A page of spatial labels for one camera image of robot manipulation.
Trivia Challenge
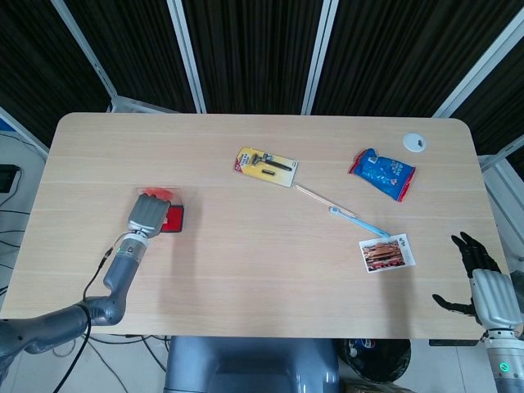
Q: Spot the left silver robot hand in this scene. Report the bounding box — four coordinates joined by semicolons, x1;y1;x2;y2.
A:
125;193;173;239

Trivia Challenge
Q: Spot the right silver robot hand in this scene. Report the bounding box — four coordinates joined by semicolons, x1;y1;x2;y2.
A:
431;231;524;329

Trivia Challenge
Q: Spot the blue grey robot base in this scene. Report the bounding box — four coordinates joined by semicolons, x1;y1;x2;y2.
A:
163;336;341;393

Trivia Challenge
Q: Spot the red ink pad clear lid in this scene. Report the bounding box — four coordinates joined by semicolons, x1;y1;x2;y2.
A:
136;186;194;235

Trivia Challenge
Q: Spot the palace photo postcard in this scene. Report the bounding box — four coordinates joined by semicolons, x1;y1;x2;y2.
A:
359;233;416;276

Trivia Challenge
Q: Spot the razor in yellow blister pack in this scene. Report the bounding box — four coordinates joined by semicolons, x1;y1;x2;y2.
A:
233;146;300;188

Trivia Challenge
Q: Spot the black trash bin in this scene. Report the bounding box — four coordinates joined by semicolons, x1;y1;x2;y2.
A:
339;337;412;384

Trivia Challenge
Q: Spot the blue snack bag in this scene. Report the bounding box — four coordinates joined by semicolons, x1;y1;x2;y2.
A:
348;147;418;203

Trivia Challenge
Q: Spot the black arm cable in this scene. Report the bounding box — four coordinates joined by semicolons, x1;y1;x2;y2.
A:
52;246;116;393

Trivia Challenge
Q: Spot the blue handled wooden stick tool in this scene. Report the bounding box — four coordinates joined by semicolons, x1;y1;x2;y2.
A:
295;184;392;239

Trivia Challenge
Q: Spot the white partition frame post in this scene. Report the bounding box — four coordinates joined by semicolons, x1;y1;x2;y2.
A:
301;0;341;115
49;0;120;112
166;0;208;114
432;15;524;119

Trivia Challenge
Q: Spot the white round cable grommet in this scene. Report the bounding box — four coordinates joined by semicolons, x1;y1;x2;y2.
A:
402;133;427;153

